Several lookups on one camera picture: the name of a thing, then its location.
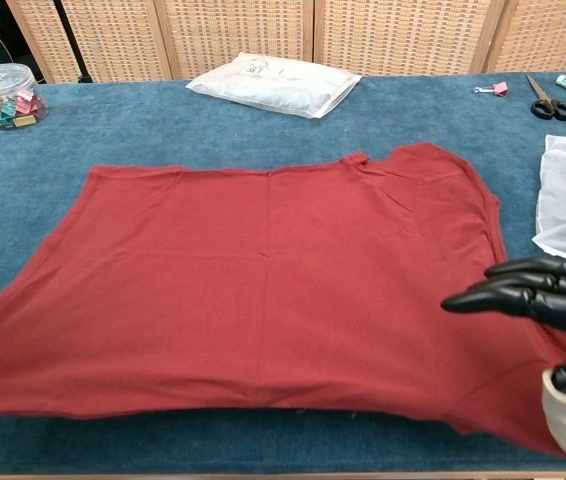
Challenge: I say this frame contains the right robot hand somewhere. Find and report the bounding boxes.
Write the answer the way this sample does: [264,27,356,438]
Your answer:
[441,257,566,459]

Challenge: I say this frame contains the red t-shirt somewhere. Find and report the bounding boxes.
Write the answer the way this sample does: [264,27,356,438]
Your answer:
[0,142,566,461]

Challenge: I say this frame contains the blue table cover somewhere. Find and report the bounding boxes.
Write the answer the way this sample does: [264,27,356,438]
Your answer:
[0,69,566,476]

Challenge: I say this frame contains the pink binder clip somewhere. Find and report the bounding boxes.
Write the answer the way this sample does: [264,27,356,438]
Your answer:
[473,82,510,98]

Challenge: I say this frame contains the white labelled plastic bag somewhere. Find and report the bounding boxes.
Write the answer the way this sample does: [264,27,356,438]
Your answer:
[185,51,363,120]

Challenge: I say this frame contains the wicker folding screen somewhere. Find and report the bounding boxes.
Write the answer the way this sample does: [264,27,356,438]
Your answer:
[6,0,566,84]

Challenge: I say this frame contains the black handled scissors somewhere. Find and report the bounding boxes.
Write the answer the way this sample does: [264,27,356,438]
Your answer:
[525,73,566,122]

